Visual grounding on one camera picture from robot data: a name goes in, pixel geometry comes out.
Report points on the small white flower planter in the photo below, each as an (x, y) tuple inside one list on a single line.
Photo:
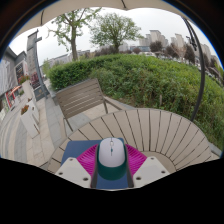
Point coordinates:
[(27, 88)]

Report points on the grey slatted outdoor chair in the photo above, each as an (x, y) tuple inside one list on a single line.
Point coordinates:
[(80, 98)]

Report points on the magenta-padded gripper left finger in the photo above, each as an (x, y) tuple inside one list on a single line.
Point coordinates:
[(71, 171)]

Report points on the white and teal computer mouse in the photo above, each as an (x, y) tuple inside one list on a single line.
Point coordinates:
[(111, 154)]

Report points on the thin-crowned tall tree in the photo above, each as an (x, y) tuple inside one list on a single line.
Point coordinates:
[(73, 40)]

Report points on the distant apartment buildings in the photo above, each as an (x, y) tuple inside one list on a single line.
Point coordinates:
[(155, 36)]

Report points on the large white flower planter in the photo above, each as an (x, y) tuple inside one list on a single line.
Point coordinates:
[(29, 123)]

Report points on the dark grey sign pillar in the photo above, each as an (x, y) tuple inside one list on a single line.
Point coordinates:
[(32, 60)]

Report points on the dark curved parasol pole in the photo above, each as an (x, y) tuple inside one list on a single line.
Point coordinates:
[(201, 73)]

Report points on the dark blue mouse pad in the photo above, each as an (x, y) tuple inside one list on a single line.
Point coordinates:
[(75, 148)]

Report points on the round-crowned green tree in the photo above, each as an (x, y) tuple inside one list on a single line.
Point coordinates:
[(115, 30)]

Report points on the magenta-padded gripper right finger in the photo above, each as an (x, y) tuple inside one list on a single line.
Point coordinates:
[(151, 170)]

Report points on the green trimmed hedge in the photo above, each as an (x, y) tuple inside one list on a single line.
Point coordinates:
[(150, 80)]

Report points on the grey shopfront building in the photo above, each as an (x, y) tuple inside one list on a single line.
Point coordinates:
[(11, 76)]

